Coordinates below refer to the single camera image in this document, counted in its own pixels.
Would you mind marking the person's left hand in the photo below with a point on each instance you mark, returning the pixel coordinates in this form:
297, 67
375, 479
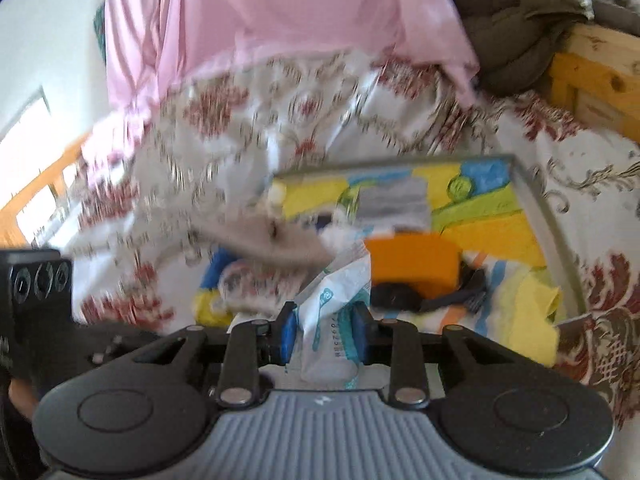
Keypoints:
22, 395

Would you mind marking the pink bed sheet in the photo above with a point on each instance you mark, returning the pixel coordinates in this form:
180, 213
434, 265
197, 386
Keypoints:
275, 10

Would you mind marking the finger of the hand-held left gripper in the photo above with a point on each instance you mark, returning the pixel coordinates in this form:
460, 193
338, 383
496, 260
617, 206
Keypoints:
100, 340

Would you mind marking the beige sock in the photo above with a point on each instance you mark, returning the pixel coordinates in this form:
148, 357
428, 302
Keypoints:
270, 245

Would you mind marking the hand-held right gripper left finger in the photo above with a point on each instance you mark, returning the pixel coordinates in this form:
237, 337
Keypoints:
287, 335

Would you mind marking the window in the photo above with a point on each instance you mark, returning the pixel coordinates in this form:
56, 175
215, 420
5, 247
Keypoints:
22, 125

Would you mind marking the floral satin bedspread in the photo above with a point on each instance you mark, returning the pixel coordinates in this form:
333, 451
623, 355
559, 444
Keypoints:
300, 105

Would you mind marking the brown quilted jacket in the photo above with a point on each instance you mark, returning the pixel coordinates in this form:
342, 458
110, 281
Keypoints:
510, 20

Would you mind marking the black sock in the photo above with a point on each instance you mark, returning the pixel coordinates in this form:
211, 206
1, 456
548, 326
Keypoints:
395, 297

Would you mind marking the white plastic packet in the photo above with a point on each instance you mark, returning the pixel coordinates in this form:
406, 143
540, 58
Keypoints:
325, 310

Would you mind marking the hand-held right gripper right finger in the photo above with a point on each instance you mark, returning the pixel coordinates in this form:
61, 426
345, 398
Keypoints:
362, 335

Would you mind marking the cartoon print storage box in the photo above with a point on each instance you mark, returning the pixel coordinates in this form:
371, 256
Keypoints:
480, 230

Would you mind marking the teal wall poster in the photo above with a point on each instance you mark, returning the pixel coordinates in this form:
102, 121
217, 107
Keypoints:
99, 25

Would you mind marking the grey sock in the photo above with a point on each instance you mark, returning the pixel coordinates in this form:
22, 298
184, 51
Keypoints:
395, 205

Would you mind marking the pine wood bed frame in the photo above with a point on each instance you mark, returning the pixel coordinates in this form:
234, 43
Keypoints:
590, 75

